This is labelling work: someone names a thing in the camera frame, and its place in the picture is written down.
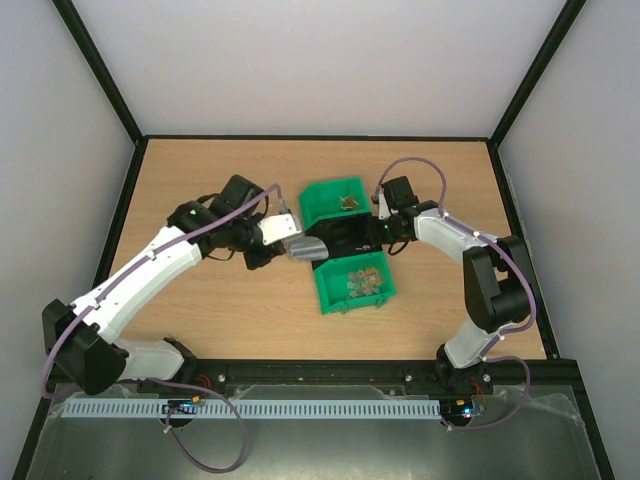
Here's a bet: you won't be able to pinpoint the silver metal scoop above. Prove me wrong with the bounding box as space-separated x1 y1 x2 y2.
284 235 329 262

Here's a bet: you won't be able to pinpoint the far bin candies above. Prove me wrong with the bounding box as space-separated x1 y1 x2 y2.
339 196 360 211

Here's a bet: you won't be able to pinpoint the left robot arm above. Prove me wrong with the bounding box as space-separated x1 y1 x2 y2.
42 175 302 395

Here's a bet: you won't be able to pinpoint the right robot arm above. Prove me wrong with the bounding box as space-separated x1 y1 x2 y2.
369 176 537 392

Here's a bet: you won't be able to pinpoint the black enclosure frame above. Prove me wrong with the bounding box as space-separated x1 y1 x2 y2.
9 0 616 480

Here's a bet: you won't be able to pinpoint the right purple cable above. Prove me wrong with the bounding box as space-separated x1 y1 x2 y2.
377 157 539 432

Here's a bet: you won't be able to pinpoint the black middle bin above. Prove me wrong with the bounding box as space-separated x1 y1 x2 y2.
305 213 390 260

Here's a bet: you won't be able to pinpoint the far green bin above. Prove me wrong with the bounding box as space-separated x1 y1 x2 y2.
298 176 371 230

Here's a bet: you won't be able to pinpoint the near green bin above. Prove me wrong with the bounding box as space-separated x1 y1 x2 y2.
313 251 396 315

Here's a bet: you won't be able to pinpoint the green bin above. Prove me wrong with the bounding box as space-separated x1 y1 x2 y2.
313 251 396 315
298 176 371 230

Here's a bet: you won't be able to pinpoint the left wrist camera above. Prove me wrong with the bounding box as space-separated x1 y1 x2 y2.
257 213 303 246

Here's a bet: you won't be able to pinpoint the grey slotted cable duct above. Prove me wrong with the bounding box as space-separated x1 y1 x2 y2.
61 398 441 420

